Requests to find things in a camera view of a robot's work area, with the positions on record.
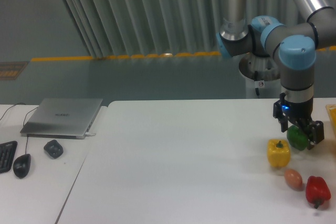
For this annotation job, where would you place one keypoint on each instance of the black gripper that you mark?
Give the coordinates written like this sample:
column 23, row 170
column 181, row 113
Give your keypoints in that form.
column 298, row 114

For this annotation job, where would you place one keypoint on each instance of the green bell pepper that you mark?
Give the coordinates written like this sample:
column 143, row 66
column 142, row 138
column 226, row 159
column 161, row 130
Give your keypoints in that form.
column 297, row 138

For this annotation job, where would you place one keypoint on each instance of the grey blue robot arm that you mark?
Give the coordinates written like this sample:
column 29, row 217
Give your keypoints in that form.
column 293, row 49

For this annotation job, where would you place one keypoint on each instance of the yellow basket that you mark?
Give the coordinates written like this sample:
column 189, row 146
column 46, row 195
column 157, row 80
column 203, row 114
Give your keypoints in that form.
column 331, row 110

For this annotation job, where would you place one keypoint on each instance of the yellow bell pepper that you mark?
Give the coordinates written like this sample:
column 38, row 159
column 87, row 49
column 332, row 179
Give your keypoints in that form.
column 278, row 153

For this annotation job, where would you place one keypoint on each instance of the brown egg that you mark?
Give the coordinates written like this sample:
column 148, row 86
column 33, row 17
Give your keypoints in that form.
column 293, row 179

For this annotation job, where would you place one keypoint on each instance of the red bell pepper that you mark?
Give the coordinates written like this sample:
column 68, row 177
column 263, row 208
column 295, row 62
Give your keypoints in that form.
column 317, row 191

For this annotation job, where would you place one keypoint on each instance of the grey pleated curtain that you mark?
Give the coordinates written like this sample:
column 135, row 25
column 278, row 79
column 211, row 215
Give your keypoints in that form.
column 156, row 27

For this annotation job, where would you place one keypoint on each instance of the small black device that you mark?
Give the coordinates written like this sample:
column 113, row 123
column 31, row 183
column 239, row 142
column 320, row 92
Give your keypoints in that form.
column 53, row 149

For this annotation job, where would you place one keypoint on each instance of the silver closed laptop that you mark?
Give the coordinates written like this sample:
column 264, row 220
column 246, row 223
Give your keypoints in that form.
column 62, row 118

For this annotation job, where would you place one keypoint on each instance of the black computer mouse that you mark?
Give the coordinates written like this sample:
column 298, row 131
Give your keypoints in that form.
column 21, row 166

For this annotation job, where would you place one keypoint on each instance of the black keyboard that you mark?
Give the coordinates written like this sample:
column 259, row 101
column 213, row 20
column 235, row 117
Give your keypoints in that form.
column 7, row 153

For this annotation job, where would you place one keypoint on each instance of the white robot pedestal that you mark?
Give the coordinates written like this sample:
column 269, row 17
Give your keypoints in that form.
column 262, row 77

